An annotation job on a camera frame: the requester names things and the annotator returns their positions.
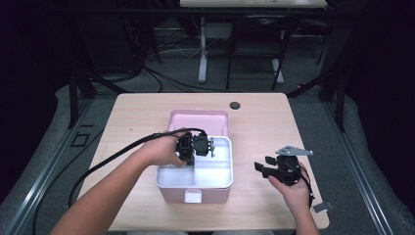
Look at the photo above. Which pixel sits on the aluminium floor rail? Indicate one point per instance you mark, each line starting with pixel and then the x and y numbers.
pixel 45 169
pixel 359 173

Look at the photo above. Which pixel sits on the white background desk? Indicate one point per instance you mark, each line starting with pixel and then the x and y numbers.
pixel 251 3

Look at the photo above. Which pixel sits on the white divided tray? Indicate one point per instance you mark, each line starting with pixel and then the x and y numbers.
pixel 212 173

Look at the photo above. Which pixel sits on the black metal stand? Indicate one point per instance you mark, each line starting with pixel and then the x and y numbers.
pixel 341 98
pixel 73 98

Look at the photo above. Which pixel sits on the dark round table grommet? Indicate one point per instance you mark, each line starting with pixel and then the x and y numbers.
pixel 235 105

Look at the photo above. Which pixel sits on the person's right hand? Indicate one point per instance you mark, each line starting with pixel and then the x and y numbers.
pixel 297 197

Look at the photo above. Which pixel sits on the grey metal table clip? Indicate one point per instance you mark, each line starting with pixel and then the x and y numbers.
pixel 323 207

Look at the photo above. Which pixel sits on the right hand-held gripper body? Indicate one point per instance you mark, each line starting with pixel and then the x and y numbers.
pixel 288 169

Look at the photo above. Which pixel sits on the person's left hand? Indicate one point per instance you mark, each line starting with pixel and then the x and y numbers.
pixel 161 150

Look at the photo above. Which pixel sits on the black chair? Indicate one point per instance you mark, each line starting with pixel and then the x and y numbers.
pixel 257 39

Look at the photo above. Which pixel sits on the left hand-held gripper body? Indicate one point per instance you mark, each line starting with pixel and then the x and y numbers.
pixel 200 143

